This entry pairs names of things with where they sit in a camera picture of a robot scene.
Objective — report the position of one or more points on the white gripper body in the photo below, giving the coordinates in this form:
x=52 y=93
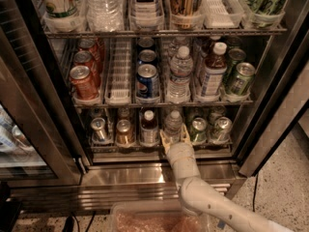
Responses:
x=179 y=152

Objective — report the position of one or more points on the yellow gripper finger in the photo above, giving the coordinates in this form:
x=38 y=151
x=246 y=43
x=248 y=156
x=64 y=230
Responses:
x=165 y=141
x=185 y=137

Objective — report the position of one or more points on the clear water bottle bottom shelf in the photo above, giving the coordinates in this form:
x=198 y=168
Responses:
x=173 y=126

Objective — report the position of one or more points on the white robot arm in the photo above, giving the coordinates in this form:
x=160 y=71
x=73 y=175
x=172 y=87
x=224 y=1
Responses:
x=197 y=196

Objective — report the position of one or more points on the green can bottom shelf left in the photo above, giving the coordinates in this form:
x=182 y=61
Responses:
x=197 y=131

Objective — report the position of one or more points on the green can shelf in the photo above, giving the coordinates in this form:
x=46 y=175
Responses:
x=197 y=131
x=233 y=57
x=240 y=79
x=220 y=132

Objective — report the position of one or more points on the tea bottle bottom shelf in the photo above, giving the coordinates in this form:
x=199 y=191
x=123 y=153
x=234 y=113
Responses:
x=149 y=129

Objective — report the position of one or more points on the tea bottle shelf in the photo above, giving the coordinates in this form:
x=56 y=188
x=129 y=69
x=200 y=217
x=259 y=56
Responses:
x=211 y=74
x=149 y=129

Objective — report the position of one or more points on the green can bottom shelf right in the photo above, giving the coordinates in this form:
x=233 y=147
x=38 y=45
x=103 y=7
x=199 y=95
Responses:
x=220 y=132

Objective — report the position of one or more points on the gold can bottom shelf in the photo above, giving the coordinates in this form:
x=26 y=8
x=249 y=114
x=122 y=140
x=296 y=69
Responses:
x=124 y=133

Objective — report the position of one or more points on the water bottle middle shelf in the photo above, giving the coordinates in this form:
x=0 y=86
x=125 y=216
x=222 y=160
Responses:
x=181 y=67

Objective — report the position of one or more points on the silver can bottom shelf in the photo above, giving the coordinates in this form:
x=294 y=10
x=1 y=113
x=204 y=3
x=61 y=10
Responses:
x=98 y=126

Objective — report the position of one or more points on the empty white tray middle shelf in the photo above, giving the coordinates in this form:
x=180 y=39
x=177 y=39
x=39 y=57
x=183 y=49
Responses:
x=118 y=86

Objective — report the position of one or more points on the empty white tray shelf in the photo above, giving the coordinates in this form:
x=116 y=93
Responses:
x=118 y=86
x=220 y=14

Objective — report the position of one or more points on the tea bottle middle shelf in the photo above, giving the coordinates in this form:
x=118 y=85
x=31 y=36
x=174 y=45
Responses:
x=211 y=74

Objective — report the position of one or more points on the green can middle shelf front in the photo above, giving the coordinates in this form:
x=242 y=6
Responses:
x=240 y=79

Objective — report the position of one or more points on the green can middle shelf back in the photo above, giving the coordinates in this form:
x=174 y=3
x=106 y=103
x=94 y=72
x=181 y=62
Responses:
x=233 y=57

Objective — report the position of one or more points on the fridge door right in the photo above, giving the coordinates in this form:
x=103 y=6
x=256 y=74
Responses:
x=285 y=82

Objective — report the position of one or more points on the empty white tray top shelf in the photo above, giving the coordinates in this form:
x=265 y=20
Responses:
x=220 y=14

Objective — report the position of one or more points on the fridge glass door left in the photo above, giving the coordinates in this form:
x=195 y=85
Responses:
x=35 y=94

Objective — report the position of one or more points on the white label bottle top shelf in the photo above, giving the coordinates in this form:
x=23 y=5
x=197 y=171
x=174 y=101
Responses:
x=146 y=15

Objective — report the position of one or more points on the large water bottle top shelf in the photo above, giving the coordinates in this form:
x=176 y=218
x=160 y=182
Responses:
x=105 y=15

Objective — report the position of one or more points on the green cans top shelf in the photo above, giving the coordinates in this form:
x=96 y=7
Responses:
x=262 y=14

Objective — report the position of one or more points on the blue pepsi can front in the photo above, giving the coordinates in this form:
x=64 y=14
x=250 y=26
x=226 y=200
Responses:
x=147 y=82

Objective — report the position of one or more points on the blue pepsi can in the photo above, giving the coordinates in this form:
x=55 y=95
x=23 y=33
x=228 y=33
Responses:
x=147 y=82
x=147 y=56

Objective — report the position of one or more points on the clear plastic bin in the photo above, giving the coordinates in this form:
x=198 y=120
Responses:
x=154 y=216

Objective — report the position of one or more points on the blue pepsi can middle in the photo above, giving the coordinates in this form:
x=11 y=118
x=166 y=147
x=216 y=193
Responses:
x=147 y=56

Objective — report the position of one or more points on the red can front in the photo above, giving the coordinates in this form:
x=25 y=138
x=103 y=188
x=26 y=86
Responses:
x=83 y=81

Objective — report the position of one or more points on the red can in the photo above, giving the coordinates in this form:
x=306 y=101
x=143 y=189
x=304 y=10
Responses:
x=91 y=46
x=83 y=81
x=85 y=58

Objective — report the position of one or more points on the red can middle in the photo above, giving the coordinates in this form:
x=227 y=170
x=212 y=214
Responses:
x=85 y=58

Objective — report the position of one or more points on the red can back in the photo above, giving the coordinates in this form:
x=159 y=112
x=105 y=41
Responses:
x=91 y=46

